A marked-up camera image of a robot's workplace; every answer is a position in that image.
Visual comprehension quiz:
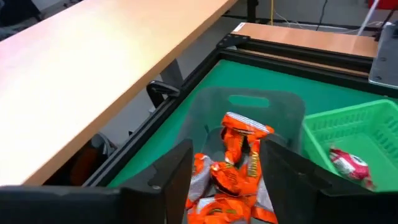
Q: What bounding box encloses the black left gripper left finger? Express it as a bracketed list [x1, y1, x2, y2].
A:
[0, 139, 194, 224]

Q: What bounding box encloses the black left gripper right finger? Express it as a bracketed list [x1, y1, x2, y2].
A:
[260, 138, 398, 224]

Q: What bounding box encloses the orange white Reese's wrapper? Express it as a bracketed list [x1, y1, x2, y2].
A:
[185, 152, 216, 212]

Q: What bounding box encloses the red candy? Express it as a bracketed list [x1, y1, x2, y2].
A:
[328, 147, 376, 190]

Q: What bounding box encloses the large orange Reese's pack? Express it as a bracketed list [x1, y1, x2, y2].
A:
[186, 195, 253, 224]

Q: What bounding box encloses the grey translucent plastic bin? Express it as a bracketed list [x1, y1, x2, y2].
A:
[177, 86, 306, 224]

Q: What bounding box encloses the green plastic basket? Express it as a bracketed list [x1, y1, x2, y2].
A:
[302, 98, 398, 192]

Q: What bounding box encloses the light wooden desk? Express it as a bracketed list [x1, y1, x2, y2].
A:
[0, 0, 259, 187]

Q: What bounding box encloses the grey metal mounting plate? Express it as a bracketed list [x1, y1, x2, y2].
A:
[368, 23, 398, 91]

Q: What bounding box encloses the black floor cable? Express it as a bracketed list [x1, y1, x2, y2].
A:
[316, 0, 328, 31]

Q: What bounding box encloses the white cable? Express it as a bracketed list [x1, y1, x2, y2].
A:
[356, 0, 381, 35]

